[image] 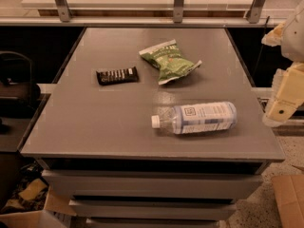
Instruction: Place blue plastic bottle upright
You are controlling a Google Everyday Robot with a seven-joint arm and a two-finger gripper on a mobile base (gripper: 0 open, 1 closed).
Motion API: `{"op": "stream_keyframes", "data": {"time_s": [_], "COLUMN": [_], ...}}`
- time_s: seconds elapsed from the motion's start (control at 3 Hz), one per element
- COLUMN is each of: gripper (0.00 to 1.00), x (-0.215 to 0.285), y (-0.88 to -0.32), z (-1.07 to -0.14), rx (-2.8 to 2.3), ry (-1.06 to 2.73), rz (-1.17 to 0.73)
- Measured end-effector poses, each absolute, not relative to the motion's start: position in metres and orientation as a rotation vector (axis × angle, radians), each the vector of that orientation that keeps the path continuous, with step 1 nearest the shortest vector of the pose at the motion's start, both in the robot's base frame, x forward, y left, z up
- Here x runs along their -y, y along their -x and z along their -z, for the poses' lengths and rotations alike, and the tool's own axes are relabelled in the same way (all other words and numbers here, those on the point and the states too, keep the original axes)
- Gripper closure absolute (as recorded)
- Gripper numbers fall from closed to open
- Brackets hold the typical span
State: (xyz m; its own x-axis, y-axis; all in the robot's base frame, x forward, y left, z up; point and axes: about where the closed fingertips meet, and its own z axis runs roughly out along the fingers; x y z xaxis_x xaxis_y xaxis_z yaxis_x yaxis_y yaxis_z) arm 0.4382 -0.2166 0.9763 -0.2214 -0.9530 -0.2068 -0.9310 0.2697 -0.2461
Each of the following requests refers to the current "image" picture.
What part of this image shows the cardboard box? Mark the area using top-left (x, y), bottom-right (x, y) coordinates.
top-left (272, 165), bottom-right (304, 228)
top-left (0, 188), bottom-right (76, 228)

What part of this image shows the middle metal bracket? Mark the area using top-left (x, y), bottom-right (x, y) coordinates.
top-left (173, 0), bottom-right (184, 23)

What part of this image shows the clear blue-labelled plastic bottle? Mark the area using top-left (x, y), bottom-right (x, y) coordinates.
top-left (151, 102), bottom-right (237, 135)

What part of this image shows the left metal bracket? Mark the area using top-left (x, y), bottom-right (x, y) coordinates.
top-left (54, 0), bottom-right (71, 22)

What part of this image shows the green chip bag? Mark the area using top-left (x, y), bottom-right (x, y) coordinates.
top-left (139, 40), bottom-right (202, 86)

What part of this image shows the black office chair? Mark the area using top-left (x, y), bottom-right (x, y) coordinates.
top-left (0, 50), bottom-right (41, 134)

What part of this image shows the grey drawer cabinet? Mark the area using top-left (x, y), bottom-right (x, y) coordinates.
top-left (22, 28), bottom-right (284, 228)

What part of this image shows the black hanging cable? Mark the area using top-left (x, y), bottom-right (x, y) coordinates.
top-left (252, 15), bottom-right (271, 79)

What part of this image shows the cardboard box bottom left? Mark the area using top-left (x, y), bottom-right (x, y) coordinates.
top-left (0, 188), bottom-right (76, 228)

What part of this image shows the cardboard box right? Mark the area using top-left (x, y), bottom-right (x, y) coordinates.
top-left (272, 165), bottom-right (304, 228)

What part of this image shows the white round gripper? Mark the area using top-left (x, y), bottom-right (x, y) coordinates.
top-left (261, 0), bottom-right (304, 127)

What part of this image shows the black snack bar wrapper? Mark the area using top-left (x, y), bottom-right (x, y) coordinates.
top-left (96, 66), bottom-right (139, 86)

